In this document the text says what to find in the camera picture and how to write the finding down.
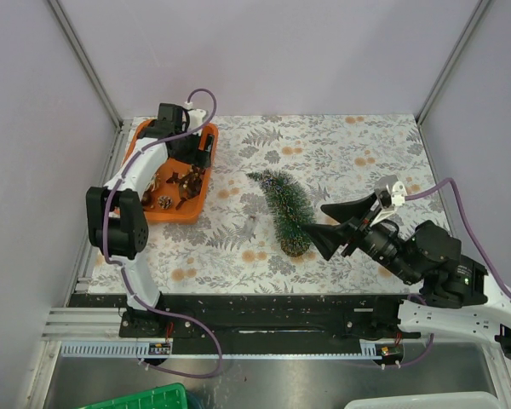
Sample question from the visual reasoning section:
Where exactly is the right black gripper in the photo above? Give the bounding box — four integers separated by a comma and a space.
297, 191, 419, 284

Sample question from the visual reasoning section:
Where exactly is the orange plastic bin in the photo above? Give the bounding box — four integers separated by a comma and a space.
122, 118, 219, 224

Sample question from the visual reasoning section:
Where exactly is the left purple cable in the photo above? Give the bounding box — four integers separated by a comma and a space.
100, 88, 225, 378

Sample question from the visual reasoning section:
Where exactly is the white slotted cable duct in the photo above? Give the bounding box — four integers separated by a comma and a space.
60, 341, 382, 360

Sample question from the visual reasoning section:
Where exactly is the brown leaf decoration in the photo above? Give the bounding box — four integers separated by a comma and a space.
166, 164, 206, 210

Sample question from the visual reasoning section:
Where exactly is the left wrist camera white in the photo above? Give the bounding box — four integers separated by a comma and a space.
183, 108, 208, 131

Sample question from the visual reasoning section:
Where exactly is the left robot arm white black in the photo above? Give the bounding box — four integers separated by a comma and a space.
85, 101, 215, 337

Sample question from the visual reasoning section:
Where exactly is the floral patterned table mat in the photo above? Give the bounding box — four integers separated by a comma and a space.
73, 113, 474, 296

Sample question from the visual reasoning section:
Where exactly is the green plastic crate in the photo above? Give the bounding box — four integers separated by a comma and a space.
83, 383, 188, 409

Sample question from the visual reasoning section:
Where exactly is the white plastic container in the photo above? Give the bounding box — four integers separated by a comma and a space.
345, 392, 504, 409

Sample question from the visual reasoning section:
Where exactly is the small green christmas tree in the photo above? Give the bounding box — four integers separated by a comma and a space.
246, 169, 316, 257

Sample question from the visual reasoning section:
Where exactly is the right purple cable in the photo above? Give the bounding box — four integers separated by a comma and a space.
344, 177, 511, 370

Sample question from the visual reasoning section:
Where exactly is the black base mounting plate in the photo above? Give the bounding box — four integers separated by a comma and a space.
118, 291, 422, 357

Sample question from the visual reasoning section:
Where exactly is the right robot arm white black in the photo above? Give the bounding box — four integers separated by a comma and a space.
301, 193, 511, 360

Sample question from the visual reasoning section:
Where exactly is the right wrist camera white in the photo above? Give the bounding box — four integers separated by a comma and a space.
370, 175, 407, 226

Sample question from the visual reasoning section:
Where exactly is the gold striped bauble ornament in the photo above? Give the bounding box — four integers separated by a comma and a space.
146, 172, 160, 192

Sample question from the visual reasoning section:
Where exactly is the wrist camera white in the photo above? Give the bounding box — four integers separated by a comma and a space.
370, 175, 407, 226
183, 108, 208, 131

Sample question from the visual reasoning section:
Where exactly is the frosted pine cone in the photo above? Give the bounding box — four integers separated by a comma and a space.
157, 195, 174, 210

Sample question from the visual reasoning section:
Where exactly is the purple cable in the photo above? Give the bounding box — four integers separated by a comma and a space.
100, 88, 225, 378
344, 177, 511, 370

